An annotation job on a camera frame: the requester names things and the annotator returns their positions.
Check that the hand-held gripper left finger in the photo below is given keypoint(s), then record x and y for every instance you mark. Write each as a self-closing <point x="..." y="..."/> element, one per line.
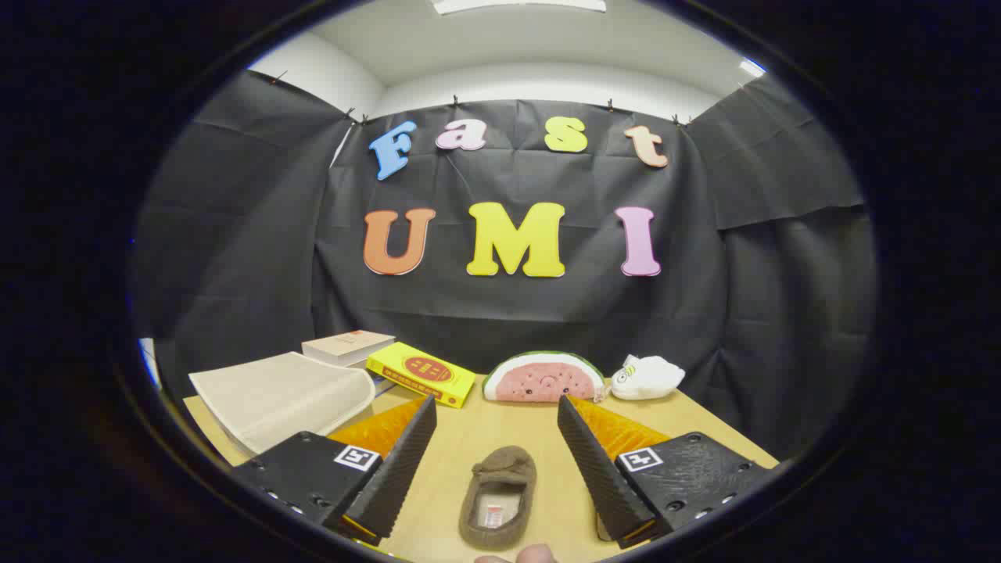
<point x="395" y="477"/>

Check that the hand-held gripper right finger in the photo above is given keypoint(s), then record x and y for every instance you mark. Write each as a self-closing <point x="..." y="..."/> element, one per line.
<point x="598" y="477"/>

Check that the brown fuzzy shoe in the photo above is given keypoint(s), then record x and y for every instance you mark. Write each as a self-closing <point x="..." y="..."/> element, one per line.
<point x="500" y="465"/>

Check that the beige fabric storage box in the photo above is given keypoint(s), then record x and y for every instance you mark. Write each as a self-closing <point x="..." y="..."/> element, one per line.
<point x="281" y="395"/>

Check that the blue cover book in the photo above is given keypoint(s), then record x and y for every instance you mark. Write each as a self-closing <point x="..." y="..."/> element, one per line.
<point x="385" y="384"/>

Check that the white plush toy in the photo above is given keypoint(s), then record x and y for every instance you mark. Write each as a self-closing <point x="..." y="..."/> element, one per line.
<point x="649" y="379"/>

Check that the yellow book with red circle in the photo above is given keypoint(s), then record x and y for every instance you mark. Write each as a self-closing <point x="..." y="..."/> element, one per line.
<point x="422" y="367"/>

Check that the watermelon slice plush toy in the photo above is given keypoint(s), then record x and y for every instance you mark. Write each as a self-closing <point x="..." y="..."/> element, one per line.
<point x="539" y="379"/>

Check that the ceiling light panel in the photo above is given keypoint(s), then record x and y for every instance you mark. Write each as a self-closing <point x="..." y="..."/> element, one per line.
<point x="516" y="5"/>

